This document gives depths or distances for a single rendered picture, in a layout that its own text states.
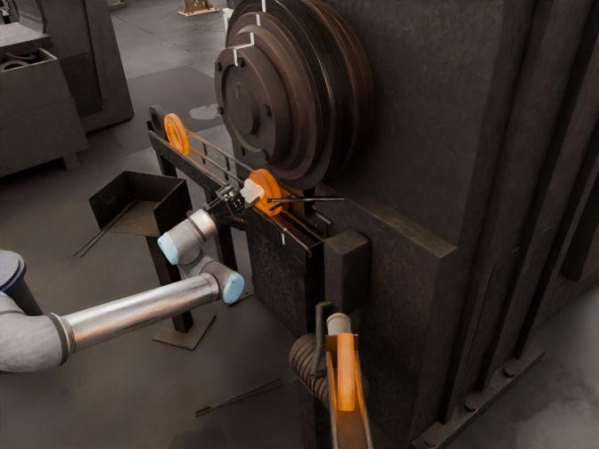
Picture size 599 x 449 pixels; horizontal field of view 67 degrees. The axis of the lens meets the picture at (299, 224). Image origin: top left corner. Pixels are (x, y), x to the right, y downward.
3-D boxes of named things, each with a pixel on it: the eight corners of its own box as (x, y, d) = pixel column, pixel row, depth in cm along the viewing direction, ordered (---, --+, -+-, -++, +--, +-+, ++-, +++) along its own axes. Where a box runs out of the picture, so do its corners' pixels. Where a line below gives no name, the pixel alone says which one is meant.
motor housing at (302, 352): (324, 421, 161) (321, 321, 129) (366, 472, 146) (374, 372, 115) (294, 444, 155) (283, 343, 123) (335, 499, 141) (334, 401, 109)
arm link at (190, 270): (206, 294, 143) (190, 273, 134) (183, 279, 149) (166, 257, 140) (225, 273, 147) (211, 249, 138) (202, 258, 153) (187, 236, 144)
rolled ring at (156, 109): (158, 110, 199) (165, 108, 201) (144, 103, 213) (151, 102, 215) (169, 149, 209) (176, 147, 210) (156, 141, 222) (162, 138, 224)
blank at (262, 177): (253, 162, 149) (244, 166, 148) (279, 175, 138) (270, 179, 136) (260, 204, 157) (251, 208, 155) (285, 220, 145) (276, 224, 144)
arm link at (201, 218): (210, 245, 137) (197, 231, 144) (224, 235, 139) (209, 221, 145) (198, 225, 131) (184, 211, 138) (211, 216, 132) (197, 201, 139)
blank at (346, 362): (352, 392, 103) (338, 392, 104) (351, 325, 103) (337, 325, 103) (355, 424, 88) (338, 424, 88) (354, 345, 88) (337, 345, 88)
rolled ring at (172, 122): (180, 163, 205) (187, 161, 206) (184, 142, 188) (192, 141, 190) (162, 129, 208) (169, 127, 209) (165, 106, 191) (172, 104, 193)
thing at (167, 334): (168, 304, 212) (124, 169, 169) (217, 315, 204) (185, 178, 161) (142, 337, 197) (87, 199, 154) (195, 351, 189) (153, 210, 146)
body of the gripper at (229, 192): (242, 190, 136) (209, 214, 132) (252, 210, 142) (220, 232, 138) (230, 180, 141) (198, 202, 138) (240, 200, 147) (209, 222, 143)
